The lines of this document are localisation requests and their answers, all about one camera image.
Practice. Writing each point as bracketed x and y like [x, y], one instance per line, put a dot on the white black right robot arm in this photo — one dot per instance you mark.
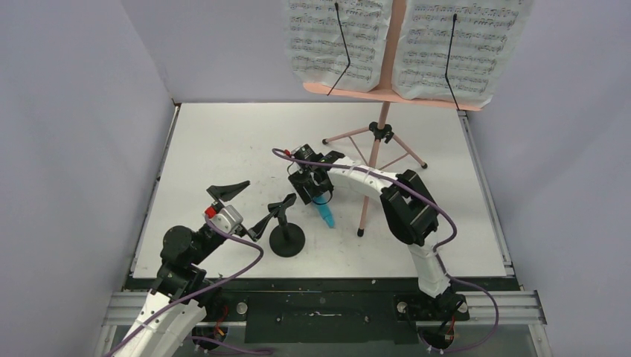
[410, 212]

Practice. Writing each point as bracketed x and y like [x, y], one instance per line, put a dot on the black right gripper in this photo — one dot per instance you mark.
[309, 189]

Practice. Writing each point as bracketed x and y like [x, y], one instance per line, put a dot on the aluminium mounting rail frame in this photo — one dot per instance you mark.
[515, 308]

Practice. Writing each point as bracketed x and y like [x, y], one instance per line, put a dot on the pink folding music stand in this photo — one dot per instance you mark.
[384, 93]

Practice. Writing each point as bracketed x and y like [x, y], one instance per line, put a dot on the sheet music page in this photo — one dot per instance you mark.
[337, 44]
[456, 51]

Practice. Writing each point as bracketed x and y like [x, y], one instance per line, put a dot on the black microphone desk stand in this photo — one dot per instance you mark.
[286, 239]

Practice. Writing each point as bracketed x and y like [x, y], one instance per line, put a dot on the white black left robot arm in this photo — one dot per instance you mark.
[181, 296]

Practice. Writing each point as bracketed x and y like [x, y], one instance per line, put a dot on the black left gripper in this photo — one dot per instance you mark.
[225, 193]

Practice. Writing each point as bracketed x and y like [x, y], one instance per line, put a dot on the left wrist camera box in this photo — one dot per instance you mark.
[227, 219]

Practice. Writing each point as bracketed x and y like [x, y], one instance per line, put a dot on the blue toy microphone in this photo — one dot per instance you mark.
[321, 205]

